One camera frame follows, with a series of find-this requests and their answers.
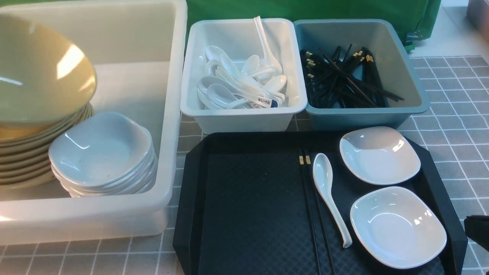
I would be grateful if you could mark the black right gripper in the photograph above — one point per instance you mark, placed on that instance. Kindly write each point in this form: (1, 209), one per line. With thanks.
(477, 229)

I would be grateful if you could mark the white square dish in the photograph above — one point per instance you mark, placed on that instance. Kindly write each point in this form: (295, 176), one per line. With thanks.
(397, 228)
(379, 155)

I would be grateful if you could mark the white ceramic soup spoon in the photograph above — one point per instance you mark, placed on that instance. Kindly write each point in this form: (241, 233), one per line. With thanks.
(323, 176)

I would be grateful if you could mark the black chopstick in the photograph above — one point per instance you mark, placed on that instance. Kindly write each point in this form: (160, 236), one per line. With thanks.
(304, 178)
(318, 216)

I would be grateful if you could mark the yellow noodle bowl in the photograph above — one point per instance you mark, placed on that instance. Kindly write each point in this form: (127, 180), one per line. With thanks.
(44, 75)

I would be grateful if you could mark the blue-grey plastic chopstick bin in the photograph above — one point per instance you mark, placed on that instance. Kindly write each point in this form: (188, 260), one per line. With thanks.
(397, 74)

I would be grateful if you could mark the pile of black chopsticks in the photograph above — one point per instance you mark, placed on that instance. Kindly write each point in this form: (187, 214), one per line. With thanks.
(344, 80)

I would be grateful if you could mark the green fabric backdrop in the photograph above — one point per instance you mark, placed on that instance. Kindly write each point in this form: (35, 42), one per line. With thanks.
(412, 19)

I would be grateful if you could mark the black plastic serving tray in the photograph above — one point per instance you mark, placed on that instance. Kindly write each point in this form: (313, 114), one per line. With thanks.
(242, 209)

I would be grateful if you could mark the upright white spoon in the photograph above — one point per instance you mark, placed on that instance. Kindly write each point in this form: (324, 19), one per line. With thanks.
(269, 59)

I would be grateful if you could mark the pile of white spoons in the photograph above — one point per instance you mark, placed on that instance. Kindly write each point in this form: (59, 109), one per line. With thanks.
(226, 86)

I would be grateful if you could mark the white plastic spoon bin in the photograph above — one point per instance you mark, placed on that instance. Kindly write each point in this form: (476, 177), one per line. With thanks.
(239, 39)

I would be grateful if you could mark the large white plastic tub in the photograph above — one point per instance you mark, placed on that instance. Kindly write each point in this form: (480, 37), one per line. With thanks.
(137, 48)

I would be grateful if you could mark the stack of white dishes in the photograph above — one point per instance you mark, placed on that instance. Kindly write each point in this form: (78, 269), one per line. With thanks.
(106, 155)

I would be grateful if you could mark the stack of yellow bowls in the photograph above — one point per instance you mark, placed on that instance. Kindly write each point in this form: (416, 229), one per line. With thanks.
(24, 160)

